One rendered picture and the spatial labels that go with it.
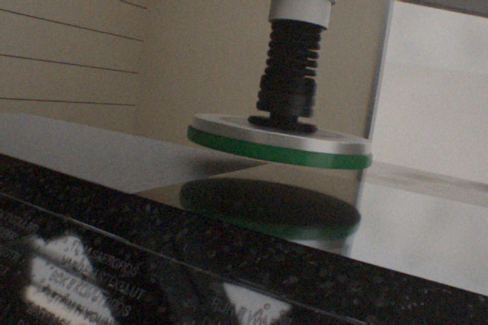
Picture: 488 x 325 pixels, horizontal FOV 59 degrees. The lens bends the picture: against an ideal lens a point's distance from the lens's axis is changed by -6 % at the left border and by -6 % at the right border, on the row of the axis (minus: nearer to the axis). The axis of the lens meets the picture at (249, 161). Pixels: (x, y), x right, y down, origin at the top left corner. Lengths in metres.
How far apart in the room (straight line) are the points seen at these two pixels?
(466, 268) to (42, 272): 0.30
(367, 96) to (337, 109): 0.40
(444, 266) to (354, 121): 5.21
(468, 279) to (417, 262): 0.03
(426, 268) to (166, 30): 6.82
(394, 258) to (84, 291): 0.22
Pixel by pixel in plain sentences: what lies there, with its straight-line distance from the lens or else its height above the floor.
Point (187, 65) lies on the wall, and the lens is 6.70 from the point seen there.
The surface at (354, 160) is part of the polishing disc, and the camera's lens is 0.48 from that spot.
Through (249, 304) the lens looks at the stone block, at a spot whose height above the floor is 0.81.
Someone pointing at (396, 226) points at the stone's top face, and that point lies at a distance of 0.40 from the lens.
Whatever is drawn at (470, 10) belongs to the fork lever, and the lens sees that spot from 0.69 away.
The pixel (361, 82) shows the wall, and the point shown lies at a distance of 5.52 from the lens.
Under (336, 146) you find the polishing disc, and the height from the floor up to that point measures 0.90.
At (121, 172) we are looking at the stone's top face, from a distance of 0.45.
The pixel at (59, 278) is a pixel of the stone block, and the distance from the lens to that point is 0.36.
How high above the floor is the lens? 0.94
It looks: 9 degrees down
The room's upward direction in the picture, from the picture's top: 8 degrees clockwise
